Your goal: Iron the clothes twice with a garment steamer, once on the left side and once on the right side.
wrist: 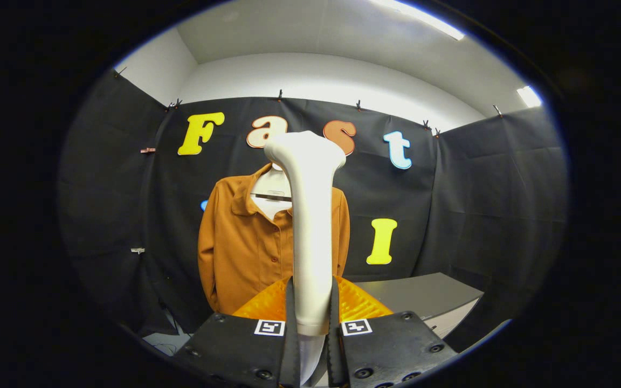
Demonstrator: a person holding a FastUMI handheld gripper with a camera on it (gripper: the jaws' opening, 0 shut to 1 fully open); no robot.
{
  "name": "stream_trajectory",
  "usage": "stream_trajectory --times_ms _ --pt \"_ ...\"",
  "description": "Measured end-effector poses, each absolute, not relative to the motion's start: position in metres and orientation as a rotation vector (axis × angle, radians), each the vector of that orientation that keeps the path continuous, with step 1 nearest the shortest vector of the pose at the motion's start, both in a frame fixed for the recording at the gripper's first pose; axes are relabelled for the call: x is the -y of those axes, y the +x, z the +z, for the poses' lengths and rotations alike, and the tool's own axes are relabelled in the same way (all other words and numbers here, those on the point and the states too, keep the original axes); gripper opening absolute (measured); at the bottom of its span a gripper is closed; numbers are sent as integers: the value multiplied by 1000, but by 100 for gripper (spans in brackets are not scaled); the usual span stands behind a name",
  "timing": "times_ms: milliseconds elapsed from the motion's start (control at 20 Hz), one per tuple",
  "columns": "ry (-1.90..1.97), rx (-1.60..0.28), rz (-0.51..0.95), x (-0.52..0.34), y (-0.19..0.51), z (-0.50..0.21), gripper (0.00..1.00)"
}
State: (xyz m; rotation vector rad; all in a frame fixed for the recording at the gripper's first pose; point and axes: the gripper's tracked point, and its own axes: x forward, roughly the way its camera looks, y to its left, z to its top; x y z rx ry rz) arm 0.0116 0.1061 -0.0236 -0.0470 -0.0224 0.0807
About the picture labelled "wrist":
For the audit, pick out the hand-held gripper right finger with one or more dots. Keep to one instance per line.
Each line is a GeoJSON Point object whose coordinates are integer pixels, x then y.
{"type": "Point", "coordinates": [335, 355]}

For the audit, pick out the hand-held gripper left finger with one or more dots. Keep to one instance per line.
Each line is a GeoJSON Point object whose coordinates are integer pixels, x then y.
{"type": "Point", "coordinates": [290, 355]}

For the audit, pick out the brown button-up shirt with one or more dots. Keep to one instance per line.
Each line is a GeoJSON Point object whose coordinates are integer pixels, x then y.
{"type": "Point", "coordinates": [246, 253]}

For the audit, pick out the white garment steamer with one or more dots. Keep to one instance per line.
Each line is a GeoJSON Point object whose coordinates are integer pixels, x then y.
{"type": "Point", "coordinates": [310, 242]}

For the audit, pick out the grey cabinet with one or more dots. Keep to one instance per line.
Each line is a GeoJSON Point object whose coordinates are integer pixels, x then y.
{"type": "Point", "coordinates": [423, 296]}

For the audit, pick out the white mannequin torso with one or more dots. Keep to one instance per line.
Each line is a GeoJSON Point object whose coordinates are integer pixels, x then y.
{"type": "Point", "coordinates": [273, 186]}

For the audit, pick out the white clip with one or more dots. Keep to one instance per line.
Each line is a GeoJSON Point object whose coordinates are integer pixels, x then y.
{"type": "Point", "coordinates": [138, 250]}

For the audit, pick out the black backdrop cloth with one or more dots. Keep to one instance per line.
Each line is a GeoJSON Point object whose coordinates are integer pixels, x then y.
{"type": "Point", "coordinates": [477, 188]}

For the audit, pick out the ceiling light panel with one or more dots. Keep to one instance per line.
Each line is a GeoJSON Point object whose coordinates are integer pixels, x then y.
{"type": "Point", "coordinates": [529, 96]}
{"type": "Point", "coordinates": [423, 19]}

